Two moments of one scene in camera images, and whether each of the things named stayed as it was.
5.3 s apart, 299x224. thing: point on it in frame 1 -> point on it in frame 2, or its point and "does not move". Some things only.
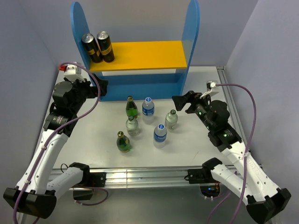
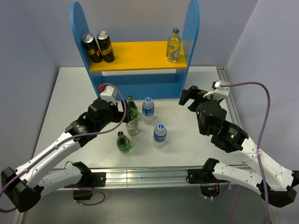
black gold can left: [92, 48] does not move
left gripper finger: [103, 84] -> [126, 106]
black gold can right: [106, 46] does not move
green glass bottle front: [123, 143] does not move
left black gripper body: [83, 91] -> [113, 116]
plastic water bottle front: [160, 133] does not move
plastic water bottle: [148, 108] does not move
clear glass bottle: [171, 119] -> [174, 48]
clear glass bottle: [132, 126] does not move
